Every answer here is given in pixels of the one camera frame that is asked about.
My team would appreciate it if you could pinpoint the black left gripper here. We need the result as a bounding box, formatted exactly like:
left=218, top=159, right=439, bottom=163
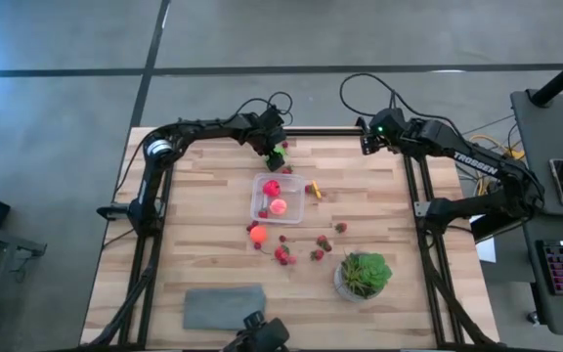
left=247, top=106, right=287, bottom=173

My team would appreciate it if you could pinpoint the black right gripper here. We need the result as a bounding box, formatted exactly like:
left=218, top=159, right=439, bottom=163
left=361, top=107, right=412, bottom=156

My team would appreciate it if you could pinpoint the orange toy pumpkin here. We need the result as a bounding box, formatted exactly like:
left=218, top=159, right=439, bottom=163
left=249, top=224, right=269, bottom=245

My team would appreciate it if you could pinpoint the clear plastic tupperware container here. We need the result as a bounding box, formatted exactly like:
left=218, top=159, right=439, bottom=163
left=249, top=171, right=307, bottom=225

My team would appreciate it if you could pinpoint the potted green succulent plant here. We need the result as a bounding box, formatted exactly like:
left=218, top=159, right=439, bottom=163
left=333, top=251, right=394, bottom=303

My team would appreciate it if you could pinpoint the white paper sheet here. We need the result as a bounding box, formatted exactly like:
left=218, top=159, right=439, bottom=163
left=471, top=229, right=498, bottom=264

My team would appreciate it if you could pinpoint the grey folded cloth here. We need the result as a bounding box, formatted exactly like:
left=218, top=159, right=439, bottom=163
left=182, top=285, right=267, bottom=331

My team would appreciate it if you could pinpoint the dark grey desk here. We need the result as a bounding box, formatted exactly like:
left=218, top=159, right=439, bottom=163
left=510, top=89, right=563, bottom=219

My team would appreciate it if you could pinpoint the black pole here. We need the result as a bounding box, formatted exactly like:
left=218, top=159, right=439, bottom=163
left=530, top=46, right=563, bottom=108

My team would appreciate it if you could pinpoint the black aluminium table frame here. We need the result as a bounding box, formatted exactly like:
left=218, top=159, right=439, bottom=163
left=85, top=125, right=512, bottom=352

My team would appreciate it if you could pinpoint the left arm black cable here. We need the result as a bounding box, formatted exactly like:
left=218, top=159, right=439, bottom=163
left=230, top=90, right=295, bottom=128

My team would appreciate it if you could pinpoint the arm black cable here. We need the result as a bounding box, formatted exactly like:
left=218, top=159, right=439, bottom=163
left=338, top=72, right=461, bottom=134
left=230, top=90, right=295, bottom=128

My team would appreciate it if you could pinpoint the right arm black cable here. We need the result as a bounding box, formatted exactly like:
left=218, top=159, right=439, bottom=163
left=338, top=72, right=461, bottom=134

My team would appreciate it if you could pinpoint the yellow cable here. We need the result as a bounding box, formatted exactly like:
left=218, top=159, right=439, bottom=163
left=465, top=134, right=527, bottom=197

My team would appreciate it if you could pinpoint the black camera device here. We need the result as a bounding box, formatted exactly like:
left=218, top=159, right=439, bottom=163
left=222, top=310, right=291, bottom=352

